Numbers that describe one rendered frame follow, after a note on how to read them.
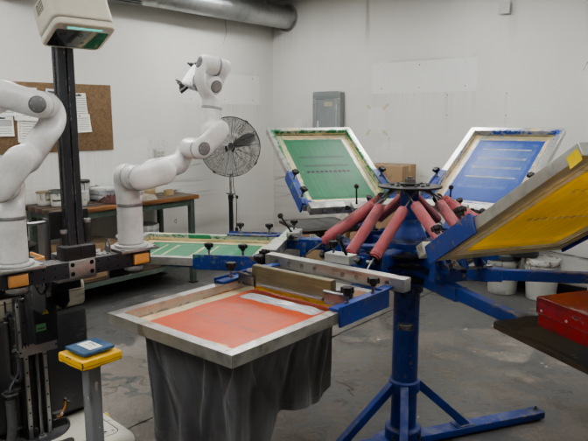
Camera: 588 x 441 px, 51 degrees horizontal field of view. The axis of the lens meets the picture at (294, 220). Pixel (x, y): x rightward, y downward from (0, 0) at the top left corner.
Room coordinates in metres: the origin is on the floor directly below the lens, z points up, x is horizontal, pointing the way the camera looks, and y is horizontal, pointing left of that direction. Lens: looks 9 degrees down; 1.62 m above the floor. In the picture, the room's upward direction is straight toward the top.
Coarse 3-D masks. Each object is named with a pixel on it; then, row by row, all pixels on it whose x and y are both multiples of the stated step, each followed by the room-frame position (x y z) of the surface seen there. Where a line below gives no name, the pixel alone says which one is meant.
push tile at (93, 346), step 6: (78, 342) 1.73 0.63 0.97; (84, 342) 1.73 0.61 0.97; (90, 342) 1.73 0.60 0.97; (96, 342) 1.73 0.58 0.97; (102, 342) 1.73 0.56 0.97; (66, 348) 1.69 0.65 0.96; (72, 348) 1.68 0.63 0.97; (78, 348) 1.68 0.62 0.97; (84, 348) 1.68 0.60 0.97; (90, 348) 1.68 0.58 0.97; (96, 348) 1.68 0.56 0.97; (102, 348) 1.68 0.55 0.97; (108, 348) 1.70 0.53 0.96; (78, 354) 1.66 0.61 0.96; (84, 354) 1.64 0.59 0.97; (90, 354) 1.65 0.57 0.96
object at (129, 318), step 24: (216, 288) 2.27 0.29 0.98; (360, 288) 2.24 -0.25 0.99; (120, 312) 1.95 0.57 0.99; (144, 312) 2.02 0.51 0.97; (336, 312) 1.94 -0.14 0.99; (144, 336) 1.82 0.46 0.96; (168, 336) 1.75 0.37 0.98; (192, 336) 1.72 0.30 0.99; (264, 336) 1.72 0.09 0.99; (288, 336) 1.75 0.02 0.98; (216, 360) 1.61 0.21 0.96; (240, 360) 1.60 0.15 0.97
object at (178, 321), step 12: (216, 300) 2.20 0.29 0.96; (228, 300) 2.20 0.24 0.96; (240, 300) 2.20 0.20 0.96; (252, 300) 2.20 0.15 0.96; (180, 312) 2.06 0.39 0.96; (192, 312) 2.06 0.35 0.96; (168, 324) 1.94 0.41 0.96; (180, 324) 1.94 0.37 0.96; (192, 324) 1.94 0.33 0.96; (204, 324) 1.94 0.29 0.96
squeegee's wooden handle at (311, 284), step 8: (256, 264) 2.33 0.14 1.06; (256, 272) 2.31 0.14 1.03; (264, 272) 2.29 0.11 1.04; (272, 272) 2.26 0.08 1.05; (280, 272) 2.23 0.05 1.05; (288, 272) 2.21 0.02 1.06; (296, 272) 2.20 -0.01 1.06; (256, 280) 2.31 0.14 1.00; (264, 280) 2.29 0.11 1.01; (272, 280) 2.26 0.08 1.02; (280, 280) 2.23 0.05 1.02; (288, 280) 2.21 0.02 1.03; (296, 280) 2.18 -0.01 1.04; (304, 280) 2.16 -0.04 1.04; (312, 280) 2.14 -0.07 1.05; (320, 280) 2.11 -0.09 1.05; (328, 280) 2.09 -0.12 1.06; (288, 288) 2.21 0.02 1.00; (296, 288) 2.18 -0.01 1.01; (304, 288) 2.16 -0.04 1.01; (312, 288) 2.13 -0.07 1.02; (320, 288) 2.11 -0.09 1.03; (328, 288) 2.09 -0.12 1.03; (320, 296) 2.11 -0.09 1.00
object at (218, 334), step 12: (288, 300) 2.20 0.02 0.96; (300, 300) 2.20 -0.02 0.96; (288, 312) 2.05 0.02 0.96; (300, 312) 2.05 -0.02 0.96; (288, 324) 1.93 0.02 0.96; (204, 336) 1.82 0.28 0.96; (216, 336) 1.82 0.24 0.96; (228, 336) 1.82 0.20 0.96; (240, 336) 1.82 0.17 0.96; (252, 336) 1.82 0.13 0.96
